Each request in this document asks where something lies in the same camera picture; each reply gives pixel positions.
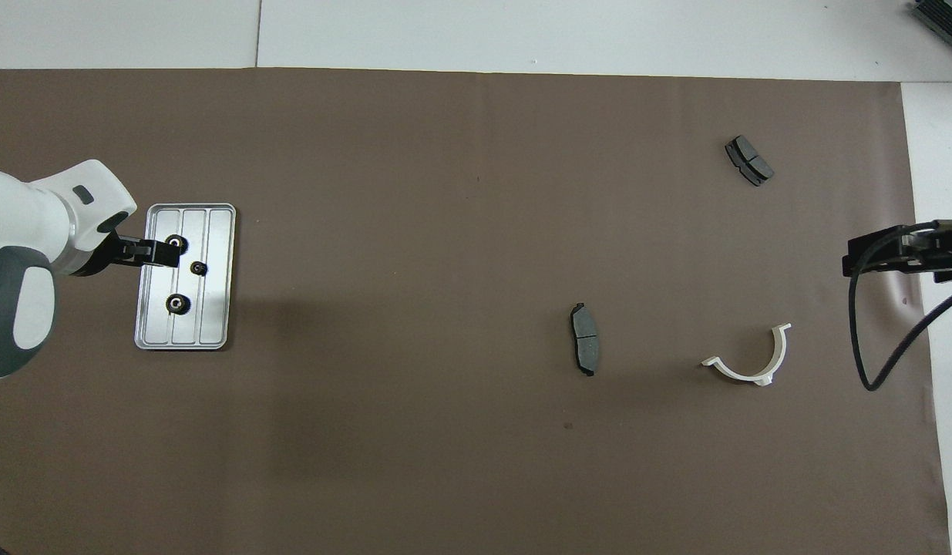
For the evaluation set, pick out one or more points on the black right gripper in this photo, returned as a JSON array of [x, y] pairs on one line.
[[942, 239]]

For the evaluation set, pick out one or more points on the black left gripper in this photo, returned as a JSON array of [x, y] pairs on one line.
[[121, 253]]

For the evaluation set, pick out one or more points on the small black bearing gear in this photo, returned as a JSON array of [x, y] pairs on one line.
[[199, 267]]

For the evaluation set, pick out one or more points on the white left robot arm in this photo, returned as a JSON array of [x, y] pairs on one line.
[[13, 231]]

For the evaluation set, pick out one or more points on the silver ribbed metal tray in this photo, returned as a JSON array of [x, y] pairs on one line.
[[213, 308]]

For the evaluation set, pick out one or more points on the short dark grey brake pad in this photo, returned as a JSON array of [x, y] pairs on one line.
[[751, 162]]

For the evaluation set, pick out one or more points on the grey ribbed metal device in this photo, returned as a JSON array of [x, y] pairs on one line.
[[950, 19]]

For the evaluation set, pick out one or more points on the brown paper table mat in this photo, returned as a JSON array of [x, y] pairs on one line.
[[445, 231]]

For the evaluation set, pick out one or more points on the long dark grey brake pad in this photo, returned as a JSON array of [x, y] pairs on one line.
[[586, 343]]

